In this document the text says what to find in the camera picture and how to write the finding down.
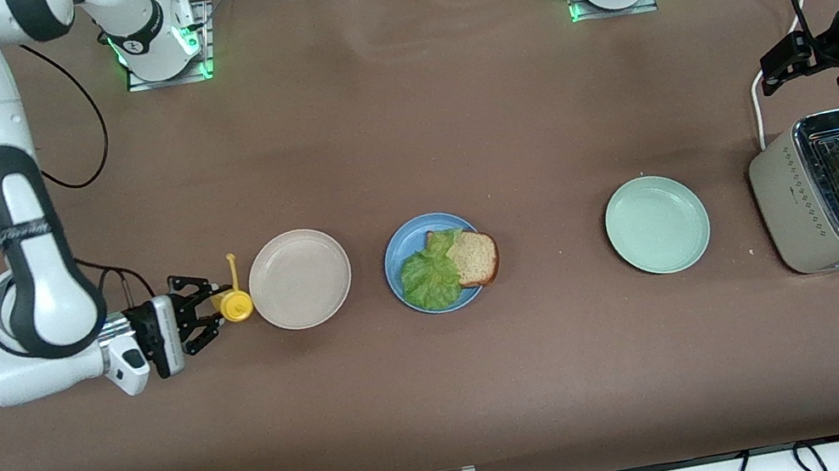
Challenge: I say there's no yellow squeeze bottle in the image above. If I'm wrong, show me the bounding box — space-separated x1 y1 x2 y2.
206 251 257 326

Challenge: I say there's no green lettuce leaf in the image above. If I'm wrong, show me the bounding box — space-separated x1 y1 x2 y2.
393 225 476 318

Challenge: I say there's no brown bread slice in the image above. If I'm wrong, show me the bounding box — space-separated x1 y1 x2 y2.
423 220 505 296

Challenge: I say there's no beige plate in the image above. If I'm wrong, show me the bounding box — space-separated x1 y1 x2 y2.
240 222 361 338

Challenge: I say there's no light green plate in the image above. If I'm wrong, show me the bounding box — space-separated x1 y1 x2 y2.
598 166 718 284

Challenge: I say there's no blue plate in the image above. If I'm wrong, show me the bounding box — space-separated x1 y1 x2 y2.
376 204 498 322

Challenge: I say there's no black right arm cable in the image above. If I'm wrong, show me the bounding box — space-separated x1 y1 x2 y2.
14 27 157 316

